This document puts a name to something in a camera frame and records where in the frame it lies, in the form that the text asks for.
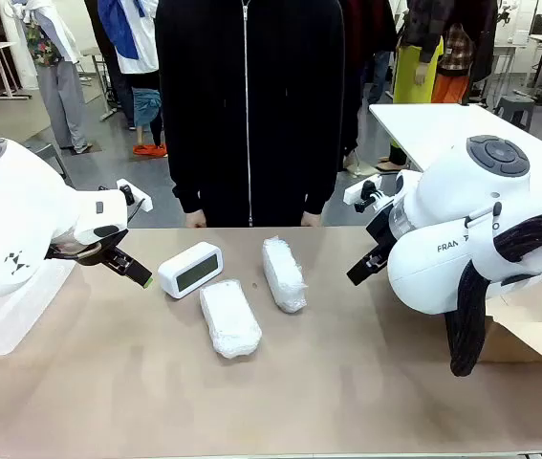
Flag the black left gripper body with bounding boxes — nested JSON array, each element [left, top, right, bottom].
[[44, 228, 131, 268]]

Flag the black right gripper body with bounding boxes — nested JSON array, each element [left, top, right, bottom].
[[364, 204, 397, 260]]

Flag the unwrapped white digital clock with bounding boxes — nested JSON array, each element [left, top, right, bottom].
[[157, 241, 225, 300]]

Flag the narrow bubble-wrapped clock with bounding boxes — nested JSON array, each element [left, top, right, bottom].
[[261, 237, 310, 315]]

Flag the wide bubble-wrapped clock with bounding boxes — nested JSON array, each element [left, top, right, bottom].
[[198, 279, 264, 360]]

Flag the person's right forearm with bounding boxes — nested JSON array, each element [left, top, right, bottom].
[[161, 109, 205, 215]]

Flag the person's left forearm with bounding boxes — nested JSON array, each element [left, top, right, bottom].
[[301, 109, 347, 216]]

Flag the person's right hand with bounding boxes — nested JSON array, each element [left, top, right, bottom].
[[184, 209, 208, 230]]

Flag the orange shoes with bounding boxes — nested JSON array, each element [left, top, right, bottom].
[[132, 142, 169, 159]]

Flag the yellow garment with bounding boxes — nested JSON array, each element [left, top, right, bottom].
[[391, 36, 444, 106]]

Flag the blue denim garment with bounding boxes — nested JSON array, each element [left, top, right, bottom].
[[130, 85, 163, 131]]

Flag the orange garment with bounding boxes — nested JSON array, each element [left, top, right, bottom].
[[430, 70, 472, 106]]

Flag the brown cardboard box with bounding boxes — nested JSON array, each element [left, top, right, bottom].
[[478, 272, 542, 369]]

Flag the person in black hoodie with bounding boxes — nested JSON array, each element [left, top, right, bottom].
[[154, 0, 347, 229]]

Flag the mannequin with floral shirt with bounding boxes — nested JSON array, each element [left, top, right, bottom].
[[3, 0, 94, 155]]

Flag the small wooden background desk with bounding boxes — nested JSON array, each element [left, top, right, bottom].
[[79, 45, 119, 121]]

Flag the dark plaid jacket mannequin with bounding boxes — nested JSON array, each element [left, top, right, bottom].
[[400, 0, 500, 83]]

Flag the white and blue garment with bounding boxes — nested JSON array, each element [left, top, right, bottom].
[[97, 0, 162, 76]]

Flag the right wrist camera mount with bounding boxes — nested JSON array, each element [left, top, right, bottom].
[[344, 175, 394, 214]]

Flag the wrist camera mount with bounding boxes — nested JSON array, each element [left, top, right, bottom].
[[115, 178, 153, 213], [344, 175, 394, 214]]

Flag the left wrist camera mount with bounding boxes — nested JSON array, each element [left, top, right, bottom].
[[115, 178, 153, 213]]

